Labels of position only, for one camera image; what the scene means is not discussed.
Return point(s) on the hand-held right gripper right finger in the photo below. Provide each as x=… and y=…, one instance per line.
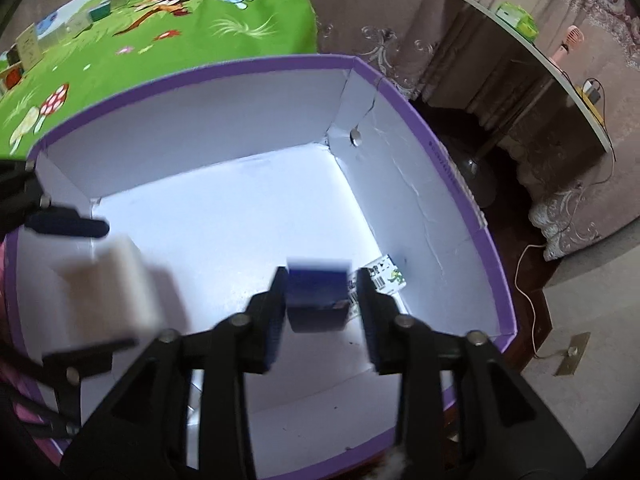
x=370, y=320

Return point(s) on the brass floor socket plate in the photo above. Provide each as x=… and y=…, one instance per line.
x=573, y=354

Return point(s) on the red small box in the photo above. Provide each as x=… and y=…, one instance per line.
x=11, y=77

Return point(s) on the plain white box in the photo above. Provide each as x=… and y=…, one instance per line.
x=110, y=290

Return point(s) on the teal small box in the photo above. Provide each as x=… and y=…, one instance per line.
x=100, y=11

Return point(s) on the beige curtain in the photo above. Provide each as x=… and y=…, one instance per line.
x=380, y=25

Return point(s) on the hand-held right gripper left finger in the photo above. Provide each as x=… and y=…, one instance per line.
x=274, y=320

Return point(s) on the green cartoon printed blanket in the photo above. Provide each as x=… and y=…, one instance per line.
x=200, y=35

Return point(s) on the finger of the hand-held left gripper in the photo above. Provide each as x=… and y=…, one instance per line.
x=95, y=357
x=70, y=224

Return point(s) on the green tissue box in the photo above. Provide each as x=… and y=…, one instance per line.
x=517, y=20

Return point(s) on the white box with barcode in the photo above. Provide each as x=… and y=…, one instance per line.
x=386, y=280

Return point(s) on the beige upright box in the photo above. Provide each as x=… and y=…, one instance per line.
x=30, y=47

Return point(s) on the dark desk with glass top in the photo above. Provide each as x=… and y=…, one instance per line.
x=525, y=105

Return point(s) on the purple cardboard storage box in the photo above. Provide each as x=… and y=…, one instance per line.
x=225, y=240

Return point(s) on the dark blue small box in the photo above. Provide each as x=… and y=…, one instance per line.
x=317, y=295

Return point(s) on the pink handheld fan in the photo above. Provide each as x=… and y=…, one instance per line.
x=570, y=42

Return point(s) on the dark round fan base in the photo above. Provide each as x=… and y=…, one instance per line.
x=472, y=180

